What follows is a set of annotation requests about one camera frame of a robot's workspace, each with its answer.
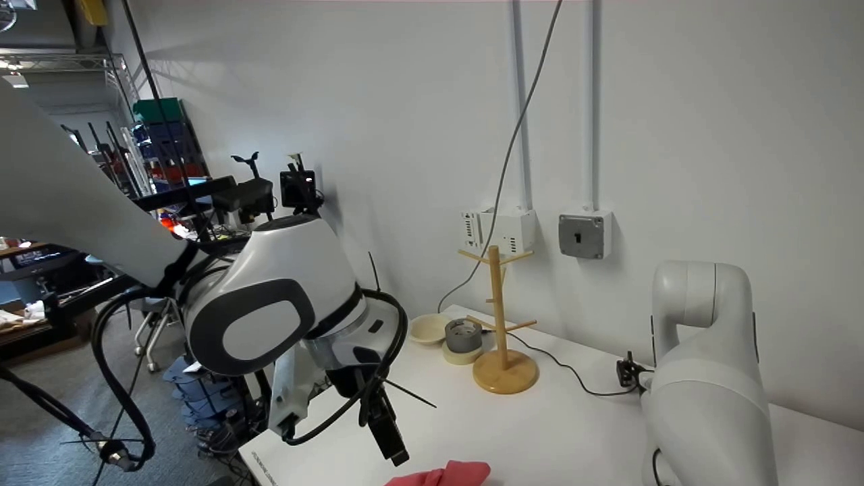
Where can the grey junction box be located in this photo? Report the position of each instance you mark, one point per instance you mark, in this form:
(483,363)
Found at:
(585,236)

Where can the orange printed cloth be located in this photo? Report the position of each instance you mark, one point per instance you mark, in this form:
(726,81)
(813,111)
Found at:
(447,473)

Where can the black stand with clamp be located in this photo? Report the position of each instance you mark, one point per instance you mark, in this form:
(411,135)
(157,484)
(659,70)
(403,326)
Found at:
(252,189)

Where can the white wall conduit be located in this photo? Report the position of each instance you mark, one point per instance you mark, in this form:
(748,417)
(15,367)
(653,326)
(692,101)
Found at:
(595,97)
(522,97)

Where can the office chair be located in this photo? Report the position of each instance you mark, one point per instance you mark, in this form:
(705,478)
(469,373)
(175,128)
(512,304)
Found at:
(153,328)

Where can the white plain electrical box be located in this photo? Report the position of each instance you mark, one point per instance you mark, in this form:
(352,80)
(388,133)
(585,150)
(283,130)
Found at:
(516,230)

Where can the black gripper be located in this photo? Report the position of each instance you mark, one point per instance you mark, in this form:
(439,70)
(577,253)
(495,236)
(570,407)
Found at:
(365,382)

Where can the cream bowl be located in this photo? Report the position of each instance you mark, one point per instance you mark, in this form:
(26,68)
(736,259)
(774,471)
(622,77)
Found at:
(427,331)

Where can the small black device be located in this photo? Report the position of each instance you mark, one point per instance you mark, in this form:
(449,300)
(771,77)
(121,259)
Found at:
(632,373)

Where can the wooden mug tree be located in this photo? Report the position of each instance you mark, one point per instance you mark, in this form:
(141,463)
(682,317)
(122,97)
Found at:
(504,371)

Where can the white vented socket box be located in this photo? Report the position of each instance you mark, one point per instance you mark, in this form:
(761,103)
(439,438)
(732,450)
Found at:
(478,234)

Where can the green storage bins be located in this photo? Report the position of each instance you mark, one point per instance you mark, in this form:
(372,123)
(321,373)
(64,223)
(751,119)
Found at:
(165,135)

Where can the wooden workbench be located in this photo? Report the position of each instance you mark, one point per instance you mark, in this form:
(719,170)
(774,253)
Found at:
(29,253)

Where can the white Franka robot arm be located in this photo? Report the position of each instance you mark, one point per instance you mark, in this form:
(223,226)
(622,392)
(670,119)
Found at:
(711,407)

